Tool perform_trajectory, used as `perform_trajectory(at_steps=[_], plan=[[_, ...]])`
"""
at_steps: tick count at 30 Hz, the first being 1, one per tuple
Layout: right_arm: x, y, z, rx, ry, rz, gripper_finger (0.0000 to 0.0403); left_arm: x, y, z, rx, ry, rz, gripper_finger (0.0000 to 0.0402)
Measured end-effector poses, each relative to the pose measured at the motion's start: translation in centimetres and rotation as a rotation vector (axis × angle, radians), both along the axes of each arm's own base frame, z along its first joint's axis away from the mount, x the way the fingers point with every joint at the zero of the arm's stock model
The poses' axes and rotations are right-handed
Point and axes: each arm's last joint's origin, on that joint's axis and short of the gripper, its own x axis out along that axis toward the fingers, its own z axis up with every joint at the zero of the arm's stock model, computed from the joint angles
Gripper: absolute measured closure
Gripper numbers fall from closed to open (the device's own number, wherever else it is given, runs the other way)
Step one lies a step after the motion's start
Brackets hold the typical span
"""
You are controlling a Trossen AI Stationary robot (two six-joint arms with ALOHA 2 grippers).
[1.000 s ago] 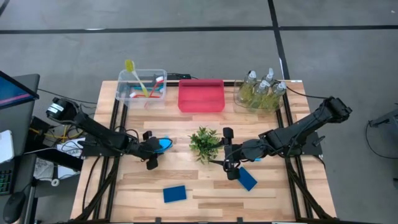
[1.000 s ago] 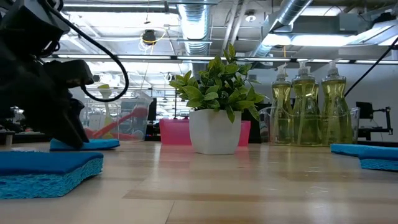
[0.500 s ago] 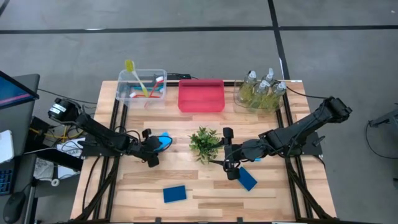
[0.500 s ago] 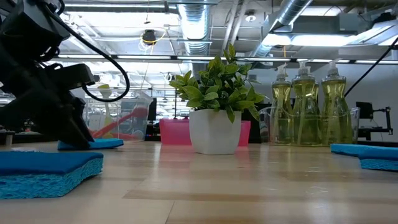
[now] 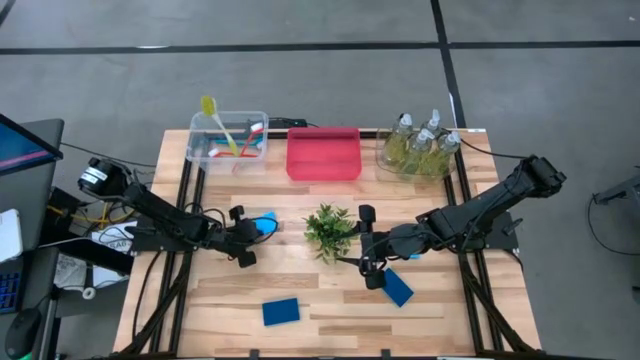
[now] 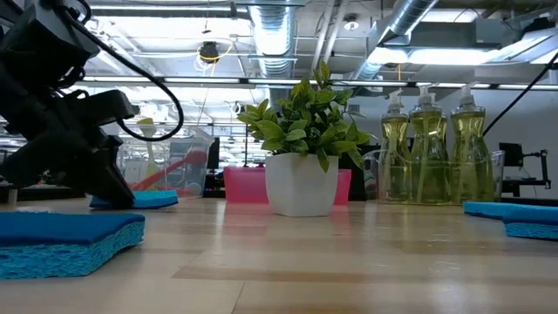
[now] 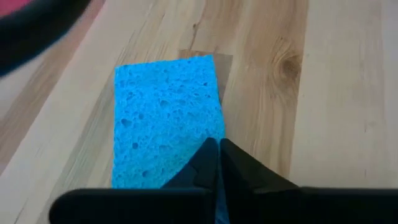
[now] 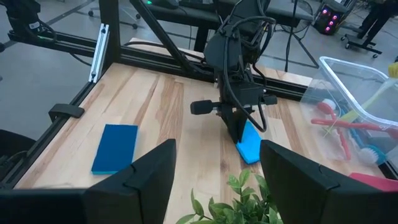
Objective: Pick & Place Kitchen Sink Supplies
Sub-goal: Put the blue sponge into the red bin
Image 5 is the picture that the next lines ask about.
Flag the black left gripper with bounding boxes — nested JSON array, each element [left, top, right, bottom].
[[219, 204, 274, 269]]

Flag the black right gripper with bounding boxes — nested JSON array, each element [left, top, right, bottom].
[[335, 203, 416, 291]]

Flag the red dish brush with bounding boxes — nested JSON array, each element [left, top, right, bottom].
[[238, 121, 265, 159], [207, 147, 265, 160]]

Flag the blue and red toothbrushes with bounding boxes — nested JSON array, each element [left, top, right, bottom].
[[212, 139, 265, 151]]

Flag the clear pump soap bottle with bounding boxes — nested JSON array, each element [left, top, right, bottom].
[[424, 130, 462, 177], [417, 108, 445, 151], [399, 128, 435, 176], [382, 112, 415, 165]]

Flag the yellow-green dish brush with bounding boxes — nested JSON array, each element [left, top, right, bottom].
[[200, 95, 241, 158]]

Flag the green plant in white pot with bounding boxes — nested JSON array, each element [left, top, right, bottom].
[[301, 202, 359, 266]]

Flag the red plastic bin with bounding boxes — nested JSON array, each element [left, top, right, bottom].
[[285, 125, 363, 182]]

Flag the clear rounded plastic bin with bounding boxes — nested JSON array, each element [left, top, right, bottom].
[[374, 124, 457, 179]]

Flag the clear rectangular plastic bin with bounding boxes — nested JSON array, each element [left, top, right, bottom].
[[184, 109, 269, 176]]

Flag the black power adapter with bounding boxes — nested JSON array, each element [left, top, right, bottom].
[[266, 116, 310, 130]]

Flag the white printed label sheet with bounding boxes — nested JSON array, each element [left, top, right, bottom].
[[91, 221, 135, 255]]

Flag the white plastic bag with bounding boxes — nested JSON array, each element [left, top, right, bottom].
[[53, 252, 132, 292]]

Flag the grey computer desk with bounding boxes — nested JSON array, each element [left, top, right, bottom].
[[0, 117, 66, 360]]

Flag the white paper pad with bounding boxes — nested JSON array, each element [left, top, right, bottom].
[[0, 208, 25, 265]]

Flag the black computer monitor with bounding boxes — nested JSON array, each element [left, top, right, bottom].
[[0, 113, 65, 177]]

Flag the black backlit keyboard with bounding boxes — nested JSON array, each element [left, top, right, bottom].
[[0, 272, 22, 315]]

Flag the black computer mouse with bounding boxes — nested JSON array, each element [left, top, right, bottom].
[[4, 306, 44, 360]]

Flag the grey stand base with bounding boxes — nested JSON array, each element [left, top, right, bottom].
[[592, 174, 640, 207]]

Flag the black aluminium table frame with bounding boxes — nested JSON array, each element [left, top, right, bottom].
[[112, 127, 547, 360]]

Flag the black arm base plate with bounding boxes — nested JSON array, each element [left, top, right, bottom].
[[130, 219, 202, 254], [446, 209, 521, 252]]

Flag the black floor cable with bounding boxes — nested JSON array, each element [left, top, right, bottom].
[[59, 142, 159, 169]]

